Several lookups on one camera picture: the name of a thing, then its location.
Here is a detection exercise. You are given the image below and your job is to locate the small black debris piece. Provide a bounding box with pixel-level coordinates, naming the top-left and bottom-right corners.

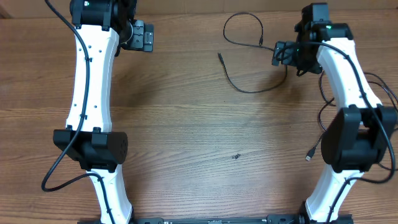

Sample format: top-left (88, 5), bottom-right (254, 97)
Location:
top-left (232, 154), bottom-right (241, 160)

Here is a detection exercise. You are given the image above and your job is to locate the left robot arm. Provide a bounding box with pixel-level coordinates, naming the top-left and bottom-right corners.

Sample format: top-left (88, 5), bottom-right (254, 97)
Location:
top-left (41, 0), bottom-right (154, 223)

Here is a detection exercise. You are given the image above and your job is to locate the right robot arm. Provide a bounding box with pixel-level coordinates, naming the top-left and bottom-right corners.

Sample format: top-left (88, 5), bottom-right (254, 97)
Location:
top-left (267, 3), bottom-right (397, 223)

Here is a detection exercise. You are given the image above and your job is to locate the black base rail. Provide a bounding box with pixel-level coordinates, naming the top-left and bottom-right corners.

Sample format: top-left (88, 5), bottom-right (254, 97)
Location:
top-left (77, 202), bottom-right (354, 224)

